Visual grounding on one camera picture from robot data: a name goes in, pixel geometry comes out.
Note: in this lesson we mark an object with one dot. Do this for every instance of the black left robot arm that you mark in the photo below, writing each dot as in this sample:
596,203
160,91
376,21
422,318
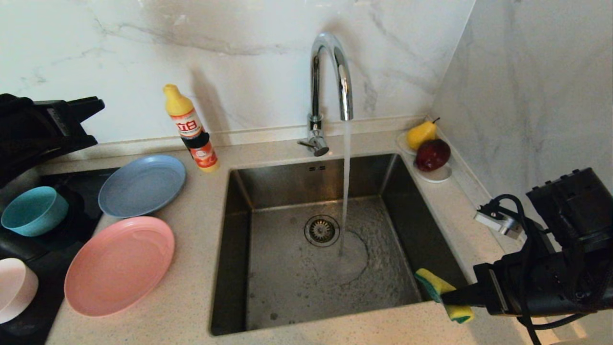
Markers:
12,129

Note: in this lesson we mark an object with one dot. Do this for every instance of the black frying pan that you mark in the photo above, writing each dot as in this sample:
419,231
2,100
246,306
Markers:
76,225

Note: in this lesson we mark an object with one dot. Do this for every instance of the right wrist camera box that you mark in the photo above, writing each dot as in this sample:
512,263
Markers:
498,220

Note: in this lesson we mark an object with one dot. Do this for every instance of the pink plate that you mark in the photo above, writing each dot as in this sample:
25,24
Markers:
119,266

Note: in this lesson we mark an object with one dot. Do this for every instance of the stainless steel sink basin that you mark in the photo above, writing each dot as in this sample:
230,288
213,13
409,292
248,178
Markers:
273,287

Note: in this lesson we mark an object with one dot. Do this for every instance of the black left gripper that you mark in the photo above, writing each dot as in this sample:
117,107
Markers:
40,129

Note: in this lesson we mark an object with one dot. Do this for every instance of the small white fruit dish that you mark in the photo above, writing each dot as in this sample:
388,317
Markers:
438,175

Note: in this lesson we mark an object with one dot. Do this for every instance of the blue grey plate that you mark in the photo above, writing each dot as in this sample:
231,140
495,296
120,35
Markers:
143,184

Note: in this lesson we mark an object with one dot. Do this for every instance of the round metal drain strainer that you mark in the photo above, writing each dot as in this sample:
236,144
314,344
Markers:
322,230

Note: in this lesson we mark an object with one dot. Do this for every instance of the orange dish soap bottle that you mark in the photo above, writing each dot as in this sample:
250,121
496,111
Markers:
194,134

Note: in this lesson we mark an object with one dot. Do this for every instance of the pale pink bowl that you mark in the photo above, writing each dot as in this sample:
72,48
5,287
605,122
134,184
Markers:
14,287

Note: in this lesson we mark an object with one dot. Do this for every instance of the dark red apple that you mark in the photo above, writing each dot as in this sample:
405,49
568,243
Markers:
433,155

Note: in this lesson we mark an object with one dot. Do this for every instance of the teal bowl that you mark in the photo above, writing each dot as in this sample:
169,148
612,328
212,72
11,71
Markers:
33,211

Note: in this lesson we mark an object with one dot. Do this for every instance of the yellow green sponge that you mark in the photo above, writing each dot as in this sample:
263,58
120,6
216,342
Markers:
431,282

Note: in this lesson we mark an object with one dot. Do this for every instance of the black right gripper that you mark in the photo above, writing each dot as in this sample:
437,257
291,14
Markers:
505,287

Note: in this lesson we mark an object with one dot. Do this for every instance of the yellow pear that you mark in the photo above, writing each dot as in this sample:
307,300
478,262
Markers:
421,134

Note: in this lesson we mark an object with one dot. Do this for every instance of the chrome gooseneck faucet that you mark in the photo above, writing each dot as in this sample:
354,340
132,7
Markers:
314,86

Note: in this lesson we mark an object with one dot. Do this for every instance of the black glass cooktop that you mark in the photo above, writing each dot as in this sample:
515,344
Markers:
52,258

